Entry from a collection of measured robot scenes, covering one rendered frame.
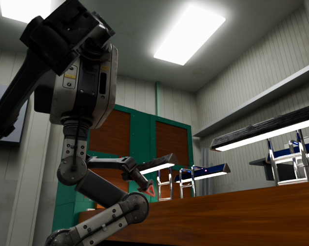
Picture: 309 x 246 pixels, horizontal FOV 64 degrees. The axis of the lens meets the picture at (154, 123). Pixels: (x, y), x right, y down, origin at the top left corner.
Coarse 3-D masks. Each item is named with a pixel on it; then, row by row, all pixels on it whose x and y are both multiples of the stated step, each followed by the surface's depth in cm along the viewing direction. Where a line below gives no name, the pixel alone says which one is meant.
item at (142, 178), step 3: (141, 177) 144; (144, 177) 146; (138, 180) 143; (141, 180) 143; (144, 180) 144; (147, 180) 148; (150, 180) 145; (138, 183) 144; (141, 183) 143; (144, 183) 144; (147, 183) 144; (138, 186) 149; (141, 186) 144; (144, 186) 143; (147, 186) 141
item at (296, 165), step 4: (292, 140) 147; (292, 144) 145; (296, 144) 151; (292, 148) 144; (292, 152) 143; (292, 160) 142; (296, 160) 141; (296, 164) 140; (300, 164) 138; (296, 168) 139; (296, 172) 139; (296, 176) 139; (300, 176) 138
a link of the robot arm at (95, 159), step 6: (90, 162) 162; (96, 162) 159; (102, 162) 155; (108, 162) 151; (114, 162) 148; (120, 162) 143; (126, 162) 141; (132, 162) 143; (90, 168) 165; (114, 168) 151; (120, 168) 146
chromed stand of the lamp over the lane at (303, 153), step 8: (296, 136) 120; (304, 144) 117; (272, 152) 128; (304, 152) 116; (272, 160) 127; (280, 160) 124; (304, 160) 115; (272, 168) 126; (304, 168) 114; (280, 184) 121
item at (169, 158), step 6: (168, 156) 169; (174, 156) 168; (150, 162) 185; (156, 162) 177; (162, 162) 170; (168, 162) 165; (174, 162) 166; (138, 168) 193; (144, 168) 186; (150, 168) 181
